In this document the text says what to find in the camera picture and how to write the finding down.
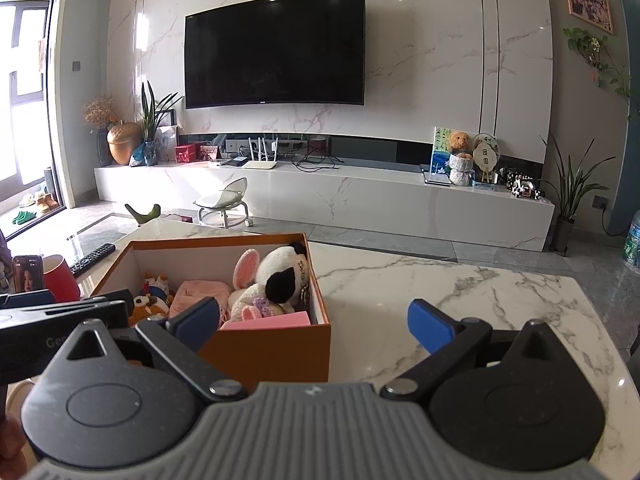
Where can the brown dog plush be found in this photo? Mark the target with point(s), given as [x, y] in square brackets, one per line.
[150, 310]

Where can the red cup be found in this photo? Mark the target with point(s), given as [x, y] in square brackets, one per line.
[62, 280]

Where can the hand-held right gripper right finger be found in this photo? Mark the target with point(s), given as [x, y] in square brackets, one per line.
[430, 324]

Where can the white router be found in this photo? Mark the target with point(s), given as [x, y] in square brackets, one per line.
[260, 164]

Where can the white and black panda plush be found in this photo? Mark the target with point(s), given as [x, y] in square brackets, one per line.
[272, 267]

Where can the round paper fan on stand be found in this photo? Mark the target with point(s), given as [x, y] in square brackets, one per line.
[486, 155]

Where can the glass balcony door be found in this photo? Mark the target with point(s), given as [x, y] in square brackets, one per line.
[30, 85]

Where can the white swivel stool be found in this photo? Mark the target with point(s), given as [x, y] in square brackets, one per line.
[225, 195]

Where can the black curved television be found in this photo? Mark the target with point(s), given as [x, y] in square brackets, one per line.
[275, 50]

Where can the teddy bear in white pot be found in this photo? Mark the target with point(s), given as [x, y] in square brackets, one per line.
[461, 170]

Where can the brown teddy bear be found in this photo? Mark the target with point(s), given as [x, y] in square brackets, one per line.
[459, 141]

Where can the pink red gift box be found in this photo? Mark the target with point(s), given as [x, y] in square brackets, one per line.
[209, 153]

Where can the grey laptop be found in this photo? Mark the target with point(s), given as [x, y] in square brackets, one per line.
[435, 180]

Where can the gold acorn jar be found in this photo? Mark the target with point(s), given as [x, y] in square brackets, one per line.
[125, 145]

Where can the orchid plant in blue vase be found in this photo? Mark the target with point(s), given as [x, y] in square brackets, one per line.
[150, 152]

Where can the pink fabric backpack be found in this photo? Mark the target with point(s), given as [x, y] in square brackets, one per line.
[200, 292]

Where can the white marble television console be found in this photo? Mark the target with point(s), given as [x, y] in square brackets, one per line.
[350, 200]

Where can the black remote control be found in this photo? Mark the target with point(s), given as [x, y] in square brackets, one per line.
[92, 258]

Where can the dried flowers in dark vase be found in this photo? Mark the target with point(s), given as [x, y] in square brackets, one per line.
[100, 110]

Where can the tall plant in dark pot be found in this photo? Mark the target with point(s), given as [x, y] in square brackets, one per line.
[562, 235]

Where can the brown boots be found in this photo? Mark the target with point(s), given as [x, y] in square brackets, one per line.
[47, 204]

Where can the white crochet bunny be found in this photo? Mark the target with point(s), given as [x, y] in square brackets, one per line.
[246, 267]

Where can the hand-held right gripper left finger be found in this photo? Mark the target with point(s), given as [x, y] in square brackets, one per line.
[197, 322]

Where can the black and white toy set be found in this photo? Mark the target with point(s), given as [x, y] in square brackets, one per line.
[522, 186]

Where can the hanging ivy plant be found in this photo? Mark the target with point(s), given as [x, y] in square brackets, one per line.
[592, 45]

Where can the wall power outlet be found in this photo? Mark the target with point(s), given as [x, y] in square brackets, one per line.
[600, 202]

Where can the blue green canvas painting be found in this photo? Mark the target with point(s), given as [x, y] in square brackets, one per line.
[440, 155]

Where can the smartphone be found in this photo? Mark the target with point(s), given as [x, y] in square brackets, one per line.
[29, 275]

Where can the green plastic toy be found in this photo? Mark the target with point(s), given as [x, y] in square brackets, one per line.
[142, 215]

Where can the framed wall picture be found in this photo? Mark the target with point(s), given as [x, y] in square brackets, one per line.
[589, 5]

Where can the blue water jug with pump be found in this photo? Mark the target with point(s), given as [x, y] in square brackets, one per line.
[634, 245]

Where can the white paper bag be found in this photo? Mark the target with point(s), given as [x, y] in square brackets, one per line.
[167, 142]

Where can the green slippers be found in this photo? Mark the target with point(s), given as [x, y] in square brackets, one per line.
[25, 217]

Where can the orange cardboard box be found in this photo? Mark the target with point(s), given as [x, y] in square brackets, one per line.
[280, 355]

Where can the small red box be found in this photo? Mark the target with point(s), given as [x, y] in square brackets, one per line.
[180, 218]

